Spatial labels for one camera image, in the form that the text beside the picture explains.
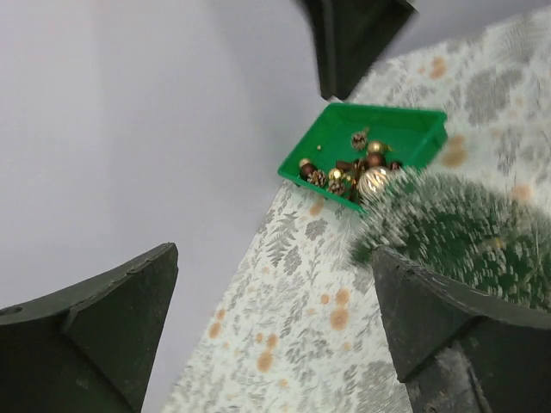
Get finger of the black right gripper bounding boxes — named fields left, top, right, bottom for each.
left=298, top=0, right=417, bottom=100

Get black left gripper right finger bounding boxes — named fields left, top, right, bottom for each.
left=372, top=247, right=550, bottom=413

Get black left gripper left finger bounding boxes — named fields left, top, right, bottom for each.
left=1, top=243, right=178, bottom=412

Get small green christmas tree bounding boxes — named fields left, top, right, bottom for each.
left=349, top=169, right=550, bottom=312

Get green plastic tray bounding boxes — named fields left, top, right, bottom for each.
left=278, top=102, right=448, bottom=212

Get brown faceted bauble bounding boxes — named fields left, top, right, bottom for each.
left=365, top=152, right=387, bottom=169

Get gold glitter bauble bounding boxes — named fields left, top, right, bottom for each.
left=299, top=158, right=311, bottom=168

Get gold ribbed small bauble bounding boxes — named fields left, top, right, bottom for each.
left=328, top=168, right=344, bottom=182

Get dark brown bauble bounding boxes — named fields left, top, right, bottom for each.
left=300, top=163, right=318, bottom=181

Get frosted pine cone upper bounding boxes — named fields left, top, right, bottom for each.
left=306, top=170, right=327, bottom=188

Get frosted pine cone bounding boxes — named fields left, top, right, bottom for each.
left=327, top=180, right=347, bottom=196
left=306, top=170, right=327, bottom=188

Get silver ribbed bauble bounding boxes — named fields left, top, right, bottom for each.
left=357, top=166, right=392, bottom=201

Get frosted pine cone lower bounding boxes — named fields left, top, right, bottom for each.
left=327, top=180, right=347, bottom=196

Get floral patterned table mat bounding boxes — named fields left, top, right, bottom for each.
left=164, top=8, right=550, bottom=412

